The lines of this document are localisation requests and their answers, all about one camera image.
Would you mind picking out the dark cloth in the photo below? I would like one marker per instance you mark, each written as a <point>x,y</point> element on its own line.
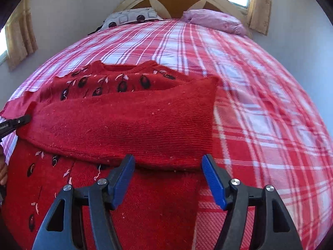
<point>95,30</point>

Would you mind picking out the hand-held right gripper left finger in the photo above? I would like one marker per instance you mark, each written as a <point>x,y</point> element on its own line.
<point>121,181</point>

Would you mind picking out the pink pillow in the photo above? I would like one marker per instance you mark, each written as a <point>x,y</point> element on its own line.
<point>213,19</point>

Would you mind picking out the grey patterned pillow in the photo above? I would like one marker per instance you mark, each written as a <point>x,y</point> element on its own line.
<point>127,17</point>

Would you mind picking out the red knitted sweater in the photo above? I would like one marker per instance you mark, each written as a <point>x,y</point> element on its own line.
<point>130,125</point>

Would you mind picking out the person's left hand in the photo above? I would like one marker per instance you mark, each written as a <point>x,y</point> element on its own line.
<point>2,170</point>

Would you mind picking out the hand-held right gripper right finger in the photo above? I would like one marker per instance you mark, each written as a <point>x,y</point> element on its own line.
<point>213,182</point>

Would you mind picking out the cream wooden headboard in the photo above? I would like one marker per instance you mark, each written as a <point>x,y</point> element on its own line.
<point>179,6</point>

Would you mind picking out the yellow patterned curtain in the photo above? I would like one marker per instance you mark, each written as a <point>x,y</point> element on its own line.
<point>258,5</point>
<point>20,39</point>

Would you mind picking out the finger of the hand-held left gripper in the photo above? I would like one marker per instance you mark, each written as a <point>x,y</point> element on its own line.
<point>21,120</point>

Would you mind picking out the red white plaid blanket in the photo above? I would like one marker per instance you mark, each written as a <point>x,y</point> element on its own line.
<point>260,109</point>

